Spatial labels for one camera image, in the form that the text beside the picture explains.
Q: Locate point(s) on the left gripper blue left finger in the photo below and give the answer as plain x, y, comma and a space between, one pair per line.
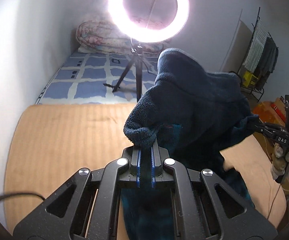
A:
135, 170

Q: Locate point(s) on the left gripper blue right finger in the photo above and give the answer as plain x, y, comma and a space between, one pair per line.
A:
156, 166

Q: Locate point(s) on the teal plaid fleece jacket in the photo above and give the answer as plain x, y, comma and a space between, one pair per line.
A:
194, 114

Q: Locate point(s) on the dark hanging clothes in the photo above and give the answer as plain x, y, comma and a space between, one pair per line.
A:
267, 63

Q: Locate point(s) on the black clothes rack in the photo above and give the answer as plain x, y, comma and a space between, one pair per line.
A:
257, 94

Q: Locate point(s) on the right hand grey glove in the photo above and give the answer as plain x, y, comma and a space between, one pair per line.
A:
280, 164

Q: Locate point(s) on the red and brown boxes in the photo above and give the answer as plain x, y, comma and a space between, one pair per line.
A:
279, 107

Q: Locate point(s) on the yellow crate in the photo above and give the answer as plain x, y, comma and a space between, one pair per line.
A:
249, 80

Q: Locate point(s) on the white striped hanging towel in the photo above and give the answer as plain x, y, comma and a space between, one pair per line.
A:
256, 46

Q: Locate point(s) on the blue checked bed sheet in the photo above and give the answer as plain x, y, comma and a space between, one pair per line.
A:
88, 78

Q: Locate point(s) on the folded floral quilt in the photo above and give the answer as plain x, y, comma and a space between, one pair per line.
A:
104, 37

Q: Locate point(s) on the white ring light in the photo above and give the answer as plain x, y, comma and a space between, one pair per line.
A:
149, 21

